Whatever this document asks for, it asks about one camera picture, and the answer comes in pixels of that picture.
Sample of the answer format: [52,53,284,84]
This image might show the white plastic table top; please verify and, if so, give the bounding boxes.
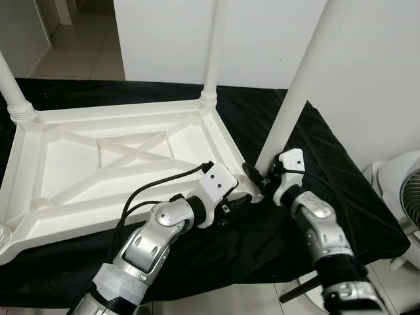
[0,98,264,266]

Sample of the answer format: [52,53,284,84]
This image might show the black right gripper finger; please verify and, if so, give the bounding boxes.
[241,162,264,192]

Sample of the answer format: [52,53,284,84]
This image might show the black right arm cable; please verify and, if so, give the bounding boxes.
[279,167,360,263]

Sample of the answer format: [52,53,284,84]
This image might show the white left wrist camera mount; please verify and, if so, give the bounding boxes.
[197,161,239,229]

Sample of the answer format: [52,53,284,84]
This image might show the black tablecloth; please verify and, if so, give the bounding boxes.
[0,77,411,309]

